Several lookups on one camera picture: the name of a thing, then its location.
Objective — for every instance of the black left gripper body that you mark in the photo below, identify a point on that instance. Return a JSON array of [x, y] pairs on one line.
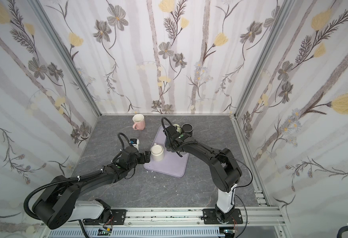
[[142, 157]]

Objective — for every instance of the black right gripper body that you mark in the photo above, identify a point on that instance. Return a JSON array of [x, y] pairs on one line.
[[172, 139]]

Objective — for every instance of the pink mug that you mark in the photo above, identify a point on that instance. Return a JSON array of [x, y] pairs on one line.
[[139, 122]]

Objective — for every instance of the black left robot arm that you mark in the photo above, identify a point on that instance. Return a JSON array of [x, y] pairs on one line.
[[55, 202]]

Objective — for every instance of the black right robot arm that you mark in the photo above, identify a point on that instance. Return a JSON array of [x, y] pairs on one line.
[[224, 169]]

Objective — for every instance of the cream white mug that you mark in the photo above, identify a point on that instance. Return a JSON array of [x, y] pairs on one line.
[[157, 152]]

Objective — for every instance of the light green mug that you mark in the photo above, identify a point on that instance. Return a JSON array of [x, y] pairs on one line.
[[178, 128]]

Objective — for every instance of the black mug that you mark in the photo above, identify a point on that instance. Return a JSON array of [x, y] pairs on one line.
[[187, 128]]

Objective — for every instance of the lavender plastic tray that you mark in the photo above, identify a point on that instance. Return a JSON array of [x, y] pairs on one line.
[[172, 164]]

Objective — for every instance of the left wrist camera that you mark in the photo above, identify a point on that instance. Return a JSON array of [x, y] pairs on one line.
[[135, 143]]

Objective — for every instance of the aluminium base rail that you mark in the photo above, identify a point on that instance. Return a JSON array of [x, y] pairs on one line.
[[249, 222]]

